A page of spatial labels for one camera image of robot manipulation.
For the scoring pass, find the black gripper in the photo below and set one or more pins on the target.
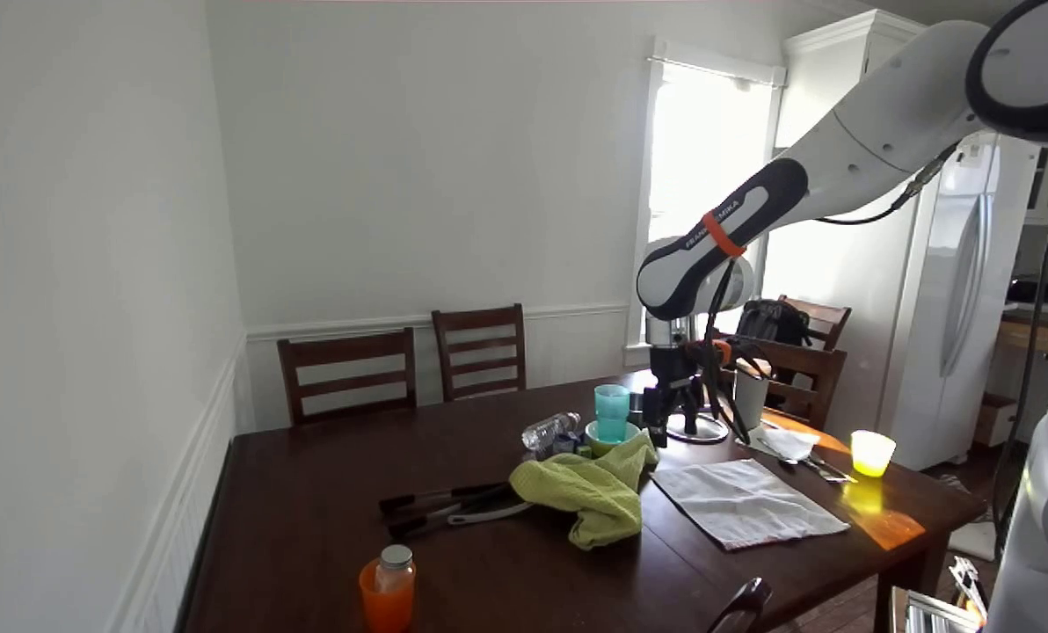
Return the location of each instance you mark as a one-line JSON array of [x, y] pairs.
[[676, 371]]

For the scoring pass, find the white paper sheets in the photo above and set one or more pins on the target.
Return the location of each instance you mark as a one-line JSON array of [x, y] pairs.
[[740, 506]]

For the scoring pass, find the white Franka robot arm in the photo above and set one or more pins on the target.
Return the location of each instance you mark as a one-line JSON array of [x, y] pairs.
[[888, 116]]

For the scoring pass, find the green towel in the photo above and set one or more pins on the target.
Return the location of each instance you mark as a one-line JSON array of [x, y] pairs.
[[589, 487]]

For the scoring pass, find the round pan lid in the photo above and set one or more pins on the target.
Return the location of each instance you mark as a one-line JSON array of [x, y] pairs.
[[702, 429]]

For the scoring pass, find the teal plastic cup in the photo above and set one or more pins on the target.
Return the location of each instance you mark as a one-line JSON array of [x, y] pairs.
[[613, 406]]

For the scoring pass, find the teal bowl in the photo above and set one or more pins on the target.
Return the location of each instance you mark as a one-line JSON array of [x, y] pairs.
[[595, 436]]

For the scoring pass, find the white cup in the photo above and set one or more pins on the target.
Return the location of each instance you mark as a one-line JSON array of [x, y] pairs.
[[749, 404]]

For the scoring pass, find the crumpled white napkin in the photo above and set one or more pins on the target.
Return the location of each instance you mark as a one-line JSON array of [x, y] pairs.
[[782, 443]]

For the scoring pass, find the crumpled silver foil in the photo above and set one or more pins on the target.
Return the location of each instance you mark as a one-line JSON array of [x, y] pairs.
[[549, 429]]

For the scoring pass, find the black bag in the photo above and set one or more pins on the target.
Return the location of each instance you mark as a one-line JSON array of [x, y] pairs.
[[770, 320]]

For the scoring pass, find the metal utensil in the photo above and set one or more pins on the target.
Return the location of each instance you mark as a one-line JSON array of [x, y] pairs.
[[826, 468]]

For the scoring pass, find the yellow translucent cup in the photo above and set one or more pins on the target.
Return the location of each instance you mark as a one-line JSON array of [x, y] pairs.
[[874, 456]]

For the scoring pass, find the bright window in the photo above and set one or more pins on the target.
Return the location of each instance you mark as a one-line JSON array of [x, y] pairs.
[[704, 179]]

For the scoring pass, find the orange juice bottle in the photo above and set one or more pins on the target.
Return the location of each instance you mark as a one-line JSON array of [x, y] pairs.
[[386, 598]]

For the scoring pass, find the white cabinet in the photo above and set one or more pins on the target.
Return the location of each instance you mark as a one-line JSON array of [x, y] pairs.
[[826, 71]]

